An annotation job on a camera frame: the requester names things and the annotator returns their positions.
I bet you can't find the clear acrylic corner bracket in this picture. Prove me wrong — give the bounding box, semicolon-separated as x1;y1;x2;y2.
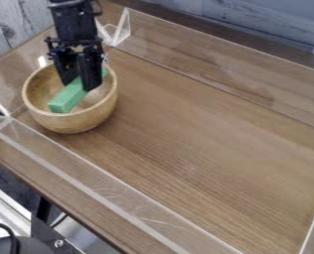
95;8;130;47

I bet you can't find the brown wooden bowl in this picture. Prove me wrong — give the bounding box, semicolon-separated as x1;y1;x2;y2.
22;64;118;134

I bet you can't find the black metal table leg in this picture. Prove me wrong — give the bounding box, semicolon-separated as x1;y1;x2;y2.
36;197;52;222

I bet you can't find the black cable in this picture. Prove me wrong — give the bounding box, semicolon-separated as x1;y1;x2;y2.
0;222;22;254

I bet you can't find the grey metal bracket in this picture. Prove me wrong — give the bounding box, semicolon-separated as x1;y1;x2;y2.
31;216;85;254

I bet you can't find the green rectangular block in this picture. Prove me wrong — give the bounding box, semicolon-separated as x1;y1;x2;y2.
47;76;106;113

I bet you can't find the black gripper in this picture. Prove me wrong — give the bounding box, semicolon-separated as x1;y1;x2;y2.
46;0;103;91

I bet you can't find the clear acrylic rear wall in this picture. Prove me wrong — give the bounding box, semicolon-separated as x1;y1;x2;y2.
78;7;314;132

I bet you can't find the clear acrylic wall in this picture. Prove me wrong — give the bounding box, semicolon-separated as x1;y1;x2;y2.
0;103;241;254
78;7;314;132

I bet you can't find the dark grey round base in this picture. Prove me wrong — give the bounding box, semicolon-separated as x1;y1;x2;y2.
0;237;55;254

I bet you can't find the clear acrylic front wall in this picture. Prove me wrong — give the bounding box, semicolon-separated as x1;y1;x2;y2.
0;103;241;254

